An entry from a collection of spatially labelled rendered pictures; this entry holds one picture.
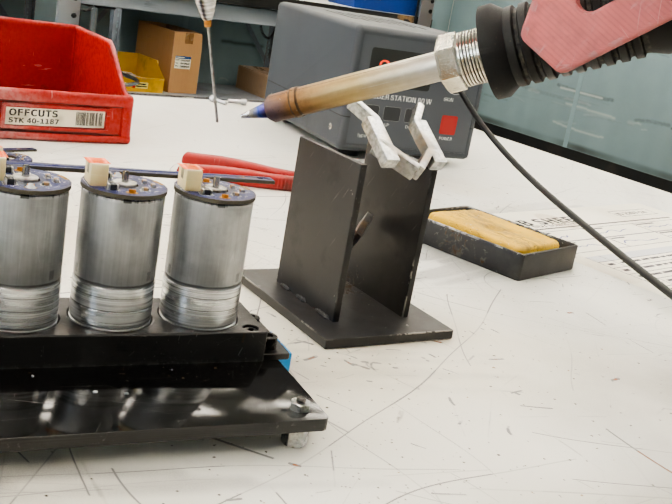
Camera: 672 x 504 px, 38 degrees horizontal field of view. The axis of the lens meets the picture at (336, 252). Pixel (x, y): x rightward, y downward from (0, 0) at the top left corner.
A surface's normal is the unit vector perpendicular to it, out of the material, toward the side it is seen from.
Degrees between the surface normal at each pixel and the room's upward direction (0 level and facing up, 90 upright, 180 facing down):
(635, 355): 0
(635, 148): 90
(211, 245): 90
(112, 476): 0
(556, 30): 99
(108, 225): 90
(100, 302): 90
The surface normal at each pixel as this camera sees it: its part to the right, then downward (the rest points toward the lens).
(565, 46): -0.43, 0.33
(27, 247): 0.39, 0.32
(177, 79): 0.67, 0.32
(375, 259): -0.83, 0.01
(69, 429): 0.17, -0.95
